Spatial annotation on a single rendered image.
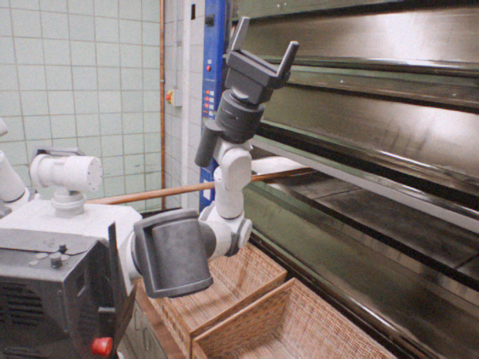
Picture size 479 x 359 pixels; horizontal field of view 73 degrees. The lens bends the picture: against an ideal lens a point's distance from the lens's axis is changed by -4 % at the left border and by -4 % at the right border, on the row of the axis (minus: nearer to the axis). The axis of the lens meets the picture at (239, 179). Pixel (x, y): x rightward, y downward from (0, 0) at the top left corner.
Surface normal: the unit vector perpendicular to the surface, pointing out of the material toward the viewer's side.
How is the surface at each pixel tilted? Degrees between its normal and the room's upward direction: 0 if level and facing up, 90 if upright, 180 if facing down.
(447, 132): 70
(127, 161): 90
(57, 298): 90
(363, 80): 90
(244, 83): 98
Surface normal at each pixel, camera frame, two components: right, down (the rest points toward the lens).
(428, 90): -0.83, 0.13
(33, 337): -0.05, 0.55
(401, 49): -0.77, -0.21
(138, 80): 0.55, 0.30
